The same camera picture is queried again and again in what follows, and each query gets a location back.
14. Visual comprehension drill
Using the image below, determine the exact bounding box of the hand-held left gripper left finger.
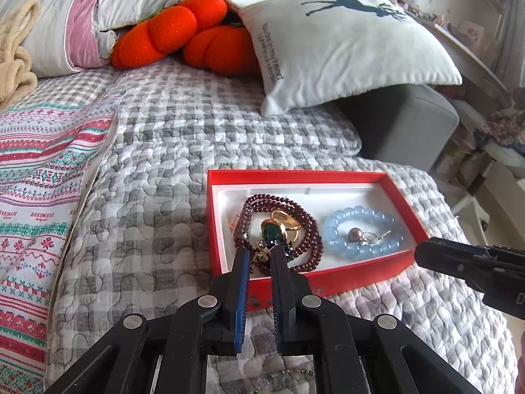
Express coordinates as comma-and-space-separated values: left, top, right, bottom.
43, 248, 252, 394

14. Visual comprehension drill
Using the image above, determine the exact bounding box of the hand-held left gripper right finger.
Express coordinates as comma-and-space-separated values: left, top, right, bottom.
269, 247, 482, 394

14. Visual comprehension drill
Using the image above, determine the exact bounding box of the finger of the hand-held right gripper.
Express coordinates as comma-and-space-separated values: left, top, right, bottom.
429, 237, 525, 256
413, 241, 525, 321

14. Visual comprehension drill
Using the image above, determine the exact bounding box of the dark red bead bracelet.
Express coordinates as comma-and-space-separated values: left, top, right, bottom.
235, 194, 326, 275

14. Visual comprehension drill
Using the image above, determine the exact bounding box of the red cardboard box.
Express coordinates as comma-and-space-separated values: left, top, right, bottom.
206, 168, 431, 309

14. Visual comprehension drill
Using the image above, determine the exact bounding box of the gold ring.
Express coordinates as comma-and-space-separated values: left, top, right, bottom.
268, 209, 305, 235

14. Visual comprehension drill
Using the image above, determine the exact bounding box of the silver feather pendant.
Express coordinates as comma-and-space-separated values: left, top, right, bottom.
360, 230, 393, 248

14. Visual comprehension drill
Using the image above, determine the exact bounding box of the light blue bead bracelet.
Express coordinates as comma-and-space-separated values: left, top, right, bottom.
323, 206, 405, 260

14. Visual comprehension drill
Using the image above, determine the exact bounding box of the white office chair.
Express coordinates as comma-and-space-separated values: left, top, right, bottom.
450, 111, 525, 232

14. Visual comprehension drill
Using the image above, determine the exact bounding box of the floral cloth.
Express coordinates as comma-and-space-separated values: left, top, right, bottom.
475, 108, 525, 147

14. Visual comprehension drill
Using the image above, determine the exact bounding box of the grey upholstered stool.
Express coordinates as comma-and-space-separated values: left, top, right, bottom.
335, 83, 460, 174

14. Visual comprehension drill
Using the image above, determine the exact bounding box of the grey checked quilt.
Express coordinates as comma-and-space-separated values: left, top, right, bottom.
49, 54, 521, 394

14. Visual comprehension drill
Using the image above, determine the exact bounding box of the striped patterned blanket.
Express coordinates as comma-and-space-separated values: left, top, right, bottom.
0, 91, 122, 394

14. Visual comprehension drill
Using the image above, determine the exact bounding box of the white deer print pillow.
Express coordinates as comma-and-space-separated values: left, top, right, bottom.
237, 0, 464, 118

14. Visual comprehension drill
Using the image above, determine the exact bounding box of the orange plush pumpkin toy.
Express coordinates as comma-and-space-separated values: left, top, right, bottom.
110, 0, 264, 78

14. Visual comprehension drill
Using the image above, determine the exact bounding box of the beige plush blanket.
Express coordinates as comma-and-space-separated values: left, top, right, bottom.
0, 0, 43, 112

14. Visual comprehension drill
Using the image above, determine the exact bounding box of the grey pillow pink trim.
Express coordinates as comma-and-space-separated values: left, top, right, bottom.
0, 0, 120, 79

